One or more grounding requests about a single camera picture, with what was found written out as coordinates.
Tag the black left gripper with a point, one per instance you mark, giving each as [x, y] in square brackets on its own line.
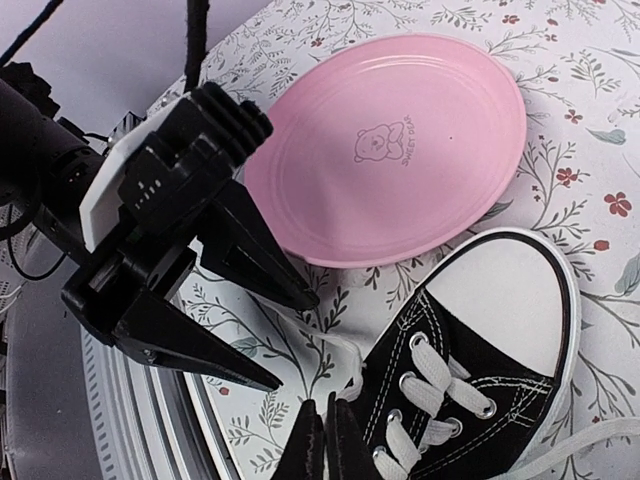
[179, 169]

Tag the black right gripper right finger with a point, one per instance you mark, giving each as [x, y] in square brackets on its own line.
[348, 456]

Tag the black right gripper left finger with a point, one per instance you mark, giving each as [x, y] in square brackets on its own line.
[303, 455]

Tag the black white canvas sneaker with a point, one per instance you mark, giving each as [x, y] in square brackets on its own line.
[468, 378]

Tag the pink plastic plate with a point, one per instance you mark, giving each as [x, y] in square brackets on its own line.
[387, 150]

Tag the floral patterned table mat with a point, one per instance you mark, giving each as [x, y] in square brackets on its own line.
[576, 64]

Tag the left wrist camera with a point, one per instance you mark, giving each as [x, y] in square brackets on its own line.
[98, 209]

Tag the aluminium front rail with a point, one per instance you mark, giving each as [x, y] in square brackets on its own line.
[72, 408]

